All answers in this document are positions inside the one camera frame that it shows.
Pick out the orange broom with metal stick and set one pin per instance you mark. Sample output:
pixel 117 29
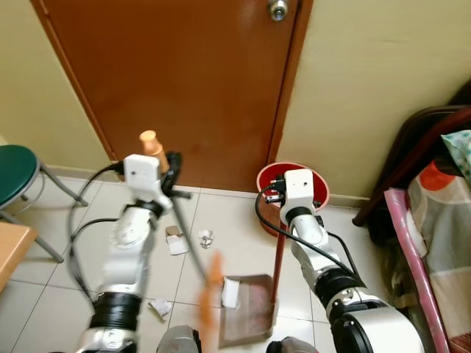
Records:
pixel 211 294

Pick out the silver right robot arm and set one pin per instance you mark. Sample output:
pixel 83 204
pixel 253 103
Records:
pixel 346 294

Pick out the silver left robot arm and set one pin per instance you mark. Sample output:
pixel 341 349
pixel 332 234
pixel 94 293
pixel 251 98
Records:
pixel 125 257

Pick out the red plastic bucket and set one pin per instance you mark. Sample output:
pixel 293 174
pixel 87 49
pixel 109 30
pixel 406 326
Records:
pixel 321 187

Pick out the crumpled white paper ball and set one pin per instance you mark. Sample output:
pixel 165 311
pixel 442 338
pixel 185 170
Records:
pixel 205 239

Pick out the flat white paper scrap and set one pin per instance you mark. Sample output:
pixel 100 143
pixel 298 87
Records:
pixel 177 244

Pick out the brown wooden door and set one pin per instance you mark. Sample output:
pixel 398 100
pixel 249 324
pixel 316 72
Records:
pixel 184 81

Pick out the white paper sheet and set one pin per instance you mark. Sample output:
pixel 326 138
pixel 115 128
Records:
pixel 231 293

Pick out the folded white paper scrap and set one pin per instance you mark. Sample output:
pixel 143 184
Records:
pixel 160 308

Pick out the grey left robot leg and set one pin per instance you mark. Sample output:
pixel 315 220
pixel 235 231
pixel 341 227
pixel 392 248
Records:
pixel 179 340

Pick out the grey robot leg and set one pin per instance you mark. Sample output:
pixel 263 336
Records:
pixel 291 346
pixel 179 340

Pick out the green checkered pillow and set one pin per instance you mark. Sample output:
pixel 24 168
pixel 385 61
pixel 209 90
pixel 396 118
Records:
pixel 460 151

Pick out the grey right robot leg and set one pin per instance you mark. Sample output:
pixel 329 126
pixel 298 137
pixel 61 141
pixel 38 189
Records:
pixel 291 346

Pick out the pink mattress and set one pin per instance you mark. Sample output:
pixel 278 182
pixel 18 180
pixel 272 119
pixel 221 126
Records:
pixel 416 265

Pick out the green round metal stool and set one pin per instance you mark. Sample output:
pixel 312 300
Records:
pixel 15 169

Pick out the grey orange patterned blanket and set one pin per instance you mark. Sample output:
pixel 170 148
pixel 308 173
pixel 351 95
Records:
pixel 445 243

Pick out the light wooden table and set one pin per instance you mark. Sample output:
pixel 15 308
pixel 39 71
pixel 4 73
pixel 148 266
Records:
pixel 11 246

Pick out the silver round door knob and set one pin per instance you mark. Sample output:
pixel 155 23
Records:
pixel 277 9

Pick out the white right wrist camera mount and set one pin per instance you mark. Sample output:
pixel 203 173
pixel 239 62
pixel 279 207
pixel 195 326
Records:
pixel 300 187

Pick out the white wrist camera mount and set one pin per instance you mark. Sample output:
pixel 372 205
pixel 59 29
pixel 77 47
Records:
pixel 300 187
pixel 141 175

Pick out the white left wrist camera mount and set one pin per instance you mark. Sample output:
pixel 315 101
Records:
pixel 141 175

